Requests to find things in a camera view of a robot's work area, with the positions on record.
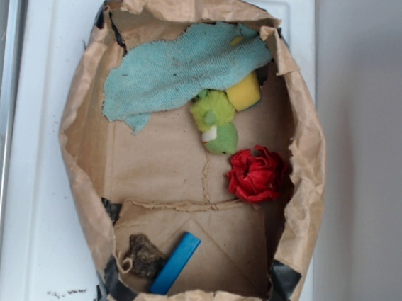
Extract blue block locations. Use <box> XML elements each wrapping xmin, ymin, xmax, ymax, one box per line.
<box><xmin>149</xmin><ymin>232</ymin><xmax>201</xmax><ymax>295</ymax></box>

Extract yellow sponge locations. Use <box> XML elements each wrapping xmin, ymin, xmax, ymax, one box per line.
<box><xmin>225</xmin><ymin>72</ymin><xmax>261</xmax><ymax>112</ymax></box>

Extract brown paper bag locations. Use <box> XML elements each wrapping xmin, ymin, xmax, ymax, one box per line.
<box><xmin>60</xmin><ymin>0</ymin><xmax>326</xmax><ymax>301</ymax></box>

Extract brown rough rock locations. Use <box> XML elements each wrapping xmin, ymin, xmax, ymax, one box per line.
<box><xmin>123</xmin><ymin>234</ymin><xmax>168</xmax><ymax>280</ymax></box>

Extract white plastic tray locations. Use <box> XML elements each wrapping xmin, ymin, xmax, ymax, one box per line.
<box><xmin>0</xmin><ymin>0</ymin><xmax>105</xmax><ymax>301</ymax></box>

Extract light blue cloth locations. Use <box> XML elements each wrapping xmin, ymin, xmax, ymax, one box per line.
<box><xmin>103</xmin><ymin>21</ymin><xmax>272</xmax><ymax>133</ymax></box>

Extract red fabric rose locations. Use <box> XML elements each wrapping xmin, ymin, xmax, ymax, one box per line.
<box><xmin>226</xmin><ymin>145</ymin><xmax>288</xmax><ymax>204</ymax></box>

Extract green plush toy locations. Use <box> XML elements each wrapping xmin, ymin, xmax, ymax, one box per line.
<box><xmin>190</xmin><ymin>89</ymin><xmax>239</xmax><ymax>155</ymax></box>

